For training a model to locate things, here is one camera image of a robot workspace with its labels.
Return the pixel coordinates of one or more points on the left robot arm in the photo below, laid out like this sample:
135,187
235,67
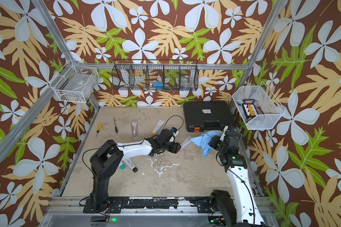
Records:
105,161

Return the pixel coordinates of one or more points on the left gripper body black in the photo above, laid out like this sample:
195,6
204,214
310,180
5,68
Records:
172,147

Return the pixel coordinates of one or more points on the orange cap toothpaste tube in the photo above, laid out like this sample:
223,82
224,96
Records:
158,126

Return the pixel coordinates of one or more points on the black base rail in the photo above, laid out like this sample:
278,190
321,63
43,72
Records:
117,205

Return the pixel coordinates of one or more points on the blue item in basket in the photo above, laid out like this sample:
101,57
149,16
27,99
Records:
158,85

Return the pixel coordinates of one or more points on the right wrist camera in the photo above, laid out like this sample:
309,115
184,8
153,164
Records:
224,131

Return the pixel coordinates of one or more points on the blue microfiber cloth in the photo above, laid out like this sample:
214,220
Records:
204,140

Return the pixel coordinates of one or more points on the black box in basket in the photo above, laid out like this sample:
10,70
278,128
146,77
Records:
249,108

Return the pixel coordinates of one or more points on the black cap toothpaste tube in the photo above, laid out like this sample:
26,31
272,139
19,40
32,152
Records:
130,164

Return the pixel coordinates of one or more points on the white wire basket left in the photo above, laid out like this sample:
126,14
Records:
75,82

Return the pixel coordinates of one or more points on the green cap toothpaste tube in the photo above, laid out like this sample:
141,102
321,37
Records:
122,165

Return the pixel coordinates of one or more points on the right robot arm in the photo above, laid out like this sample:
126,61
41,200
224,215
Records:
241,211

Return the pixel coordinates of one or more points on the black plastic tool case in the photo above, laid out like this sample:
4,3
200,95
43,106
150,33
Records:
207,115

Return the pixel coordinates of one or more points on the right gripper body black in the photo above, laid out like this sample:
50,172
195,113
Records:
219,145

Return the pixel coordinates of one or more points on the clear pink tube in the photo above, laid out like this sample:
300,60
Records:
134,128

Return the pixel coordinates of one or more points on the black wire basket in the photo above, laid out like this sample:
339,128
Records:
141,75

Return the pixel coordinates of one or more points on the white wire basket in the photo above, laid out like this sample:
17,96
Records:
268,106
75,82

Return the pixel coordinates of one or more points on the yellow handle screwdriver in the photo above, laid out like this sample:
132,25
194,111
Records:
99,128

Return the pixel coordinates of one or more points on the white wire basket right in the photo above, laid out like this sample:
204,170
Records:
268,106

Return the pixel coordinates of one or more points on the pink cap toothpaste tube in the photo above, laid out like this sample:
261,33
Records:
185,143

